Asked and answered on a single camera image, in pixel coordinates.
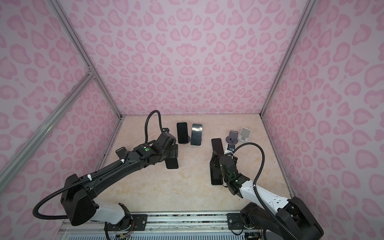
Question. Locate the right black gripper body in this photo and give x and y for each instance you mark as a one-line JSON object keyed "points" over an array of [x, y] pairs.
{"points": [[217, 164]]}

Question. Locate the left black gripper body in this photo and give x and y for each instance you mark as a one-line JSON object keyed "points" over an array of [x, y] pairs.
{"points": [[173, 151]]}

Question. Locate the black phone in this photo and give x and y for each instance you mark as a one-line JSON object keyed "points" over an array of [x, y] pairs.
{"points": [[182, 130], [216, 174], [217, 146], [172, 163]]}

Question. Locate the white folding phone stand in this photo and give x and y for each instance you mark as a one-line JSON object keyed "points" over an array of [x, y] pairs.
{"points": [[244, 135]]}

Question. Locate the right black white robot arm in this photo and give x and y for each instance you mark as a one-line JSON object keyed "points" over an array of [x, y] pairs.
{"points": [[290, 219]]}

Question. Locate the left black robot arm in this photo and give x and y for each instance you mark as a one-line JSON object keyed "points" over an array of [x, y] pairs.
{"points": [[79, 200]]}

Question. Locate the grey round phone stand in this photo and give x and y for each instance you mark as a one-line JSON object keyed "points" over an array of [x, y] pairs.
{"points": [[232, 138]]}

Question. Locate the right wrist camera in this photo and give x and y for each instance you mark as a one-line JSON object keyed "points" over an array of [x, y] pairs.
{"points": [[230, 148]]}

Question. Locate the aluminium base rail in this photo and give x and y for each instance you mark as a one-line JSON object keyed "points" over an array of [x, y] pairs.
{"points": [[213, 225]]}

